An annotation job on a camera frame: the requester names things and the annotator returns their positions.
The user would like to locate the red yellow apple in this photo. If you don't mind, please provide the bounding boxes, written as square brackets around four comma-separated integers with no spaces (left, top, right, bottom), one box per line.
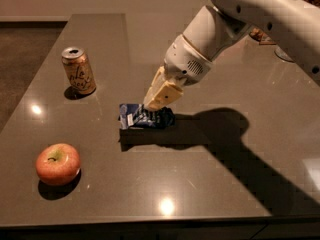
[35,143,81,186]

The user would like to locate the gold soda can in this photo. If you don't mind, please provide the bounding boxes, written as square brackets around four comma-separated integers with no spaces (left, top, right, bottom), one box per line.
[61,46,96,95]

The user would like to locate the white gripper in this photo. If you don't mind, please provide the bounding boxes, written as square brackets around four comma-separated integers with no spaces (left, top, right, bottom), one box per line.
[144,35,212,111]

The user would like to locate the blue rxbar wrapper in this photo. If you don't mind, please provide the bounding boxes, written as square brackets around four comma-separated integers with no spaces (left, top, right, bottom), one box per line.
[119,104,175,130]

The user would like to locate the glass jar black lid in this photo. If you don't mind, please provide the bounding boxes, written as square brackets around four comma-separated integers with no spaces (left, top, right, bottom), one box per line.
[249,28,275,45]

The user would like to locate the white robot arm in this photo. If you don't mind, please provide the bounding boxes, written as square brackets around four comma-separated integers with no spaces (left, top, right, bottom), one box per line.
[143,0,320,111]

